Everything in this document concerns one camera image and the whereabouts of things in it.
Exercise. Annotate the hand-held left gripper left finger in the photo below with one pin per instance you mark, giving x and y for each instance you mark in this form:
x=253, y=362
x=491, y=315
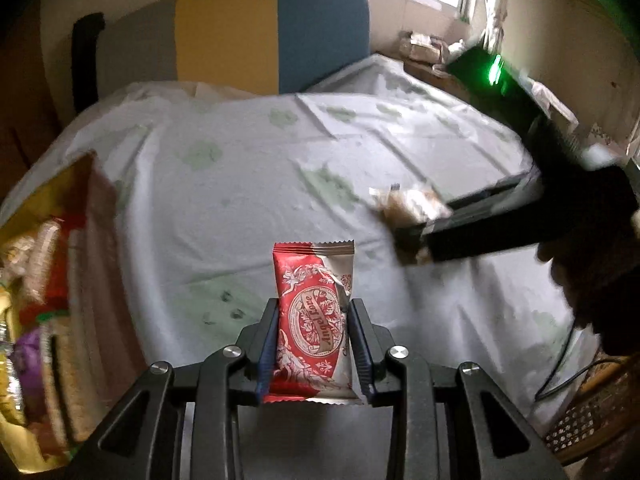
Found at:
x=267, y=345

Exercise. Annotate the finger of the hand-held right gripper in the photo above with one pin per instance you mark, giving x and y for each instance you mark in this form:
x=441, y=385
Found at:
x=495, y=192
x=475, y=237

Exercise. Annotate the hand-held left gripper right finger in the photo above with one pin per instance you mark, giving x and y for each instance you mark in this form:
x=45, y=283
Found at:
x=362, y=350

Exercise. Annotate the red white biscuit packet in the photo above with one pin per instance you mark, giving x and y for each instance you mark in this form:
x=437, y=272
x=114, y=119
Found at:
x=312, y=320

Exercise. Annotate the brown cake clear packet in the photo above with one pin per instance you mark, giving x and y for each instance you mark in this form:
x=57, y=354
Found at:
x=407, y=205

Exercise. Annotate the clear cracker pack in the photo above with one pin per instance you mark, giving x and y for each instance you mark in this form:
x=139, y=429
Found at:
x=70, y=385

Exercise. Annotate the gold tin box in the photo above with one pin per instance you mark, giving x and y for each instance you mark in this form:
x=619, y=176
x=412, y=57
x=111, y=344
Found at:
x=90, y=240

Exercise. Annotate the long plain red packet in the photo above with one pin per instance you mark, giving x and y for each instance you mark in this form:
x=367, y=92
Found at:
x=67, y=260

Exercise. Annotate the green snack packet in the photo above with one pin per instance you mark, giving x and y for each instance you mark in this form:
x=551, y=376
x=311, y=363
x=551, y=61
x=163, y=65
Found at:
x=48, y=316

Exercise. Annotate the purple snack packet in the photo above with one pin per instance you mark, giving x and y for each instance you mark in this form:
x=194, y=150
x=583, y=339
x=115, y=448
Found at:
x=30, y=360

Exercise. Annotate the sesame bar red-ended packet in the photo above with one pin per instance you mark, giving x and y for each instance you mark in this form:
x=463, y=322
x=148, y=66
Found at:
x=32, y=257

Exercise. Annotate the person's right hand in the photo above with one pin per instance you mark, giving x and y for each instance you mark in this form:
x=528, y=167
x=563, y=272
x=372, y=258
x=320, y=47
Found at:
x=595, y=295

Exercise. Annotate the wooden side table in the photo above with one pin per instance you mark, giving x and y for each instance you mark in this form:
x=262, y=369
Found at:
x=430, y=70

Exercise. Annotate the patterned curtain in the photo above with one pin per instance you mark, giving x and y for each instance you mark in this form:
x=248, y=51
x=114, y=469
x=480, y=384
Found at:
x=495, y=10

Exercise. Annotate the tissue box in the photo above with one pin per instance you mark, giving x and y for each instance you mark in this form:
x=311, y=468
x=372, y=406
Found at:
x=425, y=45

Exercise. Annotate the wicker chair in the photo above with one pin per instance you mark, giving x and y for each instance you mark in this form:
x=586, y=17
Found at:
x=590, y=420

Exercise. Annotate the grey yellow blue headboard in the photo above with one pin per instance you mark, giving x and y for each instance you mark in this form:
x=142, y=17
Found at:
x=225, y=35

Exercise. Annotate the black cushion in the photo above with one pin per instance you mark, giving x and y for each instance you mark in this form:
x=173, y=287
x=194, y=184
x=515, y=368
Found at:
x=85, y=60

